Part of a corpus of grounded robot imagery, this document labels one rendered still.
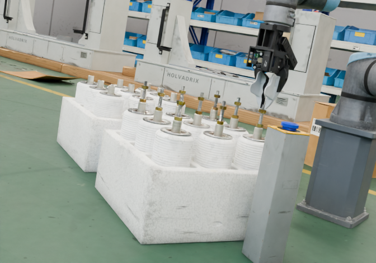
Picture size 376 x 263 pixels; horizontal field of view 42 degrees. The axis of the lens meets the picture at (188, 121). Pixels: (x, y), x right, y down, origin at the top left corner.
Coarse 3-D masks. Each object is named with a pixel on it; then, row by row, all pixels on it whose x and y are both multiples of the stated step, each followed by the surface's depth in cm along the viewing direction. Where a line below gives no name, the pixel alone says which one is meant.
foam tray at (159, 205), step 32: (128, 160) 122; (192, 160) 126; (128, 192) 120; (160, 192) 110; (192, 192) 113; (224, 192) 117; (128, 224) 118; (160, 224) 111; (192, 224) 115; (224, 224) 120
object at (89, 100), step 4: (88, 88) 170; (92, 88) 170; (88, 92) 170; (92, 92) 169; (96, 92) 169; (88, 96) 170; (92, 96) 169; (84, 100) 172; (88, 100) 170; (92, 100) 169; (84, 104) 172; (88, 104) 170; (92, 104) 170; (88, 108) 170; (92, 108) 170
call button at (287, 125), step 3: (282, 123) 109; (285, 123) 108; (288, 123) 108; (291, 123) 109; (294, 123) 110; (282, 126) 110; (285, 126) 108; (288, 126) 108; (291, 126) 108; (294, 126) 108; (297, 126) 108; (288, 129) 108; (291, 129) 108; (294, 129) 108
